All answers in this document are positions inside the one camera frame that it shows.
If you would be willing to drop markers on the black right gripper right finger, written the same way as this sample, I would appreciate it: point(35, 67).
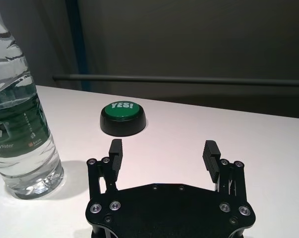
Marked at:
point(211, 161)

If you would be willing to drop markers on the clear plastic water bottle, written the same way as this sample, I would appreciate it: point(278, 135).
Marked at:
point(20, 138)

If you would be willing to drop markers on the grey horizontal rail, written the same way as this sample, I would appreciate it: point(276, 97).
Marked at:
point(189, 79)

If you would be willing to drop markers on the blue vertical post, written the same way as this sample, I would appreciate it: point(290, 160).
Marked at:
point(86, 49)

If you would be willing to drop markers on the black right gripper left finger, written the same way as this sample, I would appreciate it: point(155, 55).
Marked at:
point(114, 161)

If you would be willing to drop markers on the dark grey partition panel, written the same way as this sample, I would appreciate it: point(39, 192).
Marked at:
point(189, 37)

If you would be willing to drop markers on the green YES push button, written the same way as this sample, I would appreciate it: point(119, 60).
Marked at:
point(123, 119)

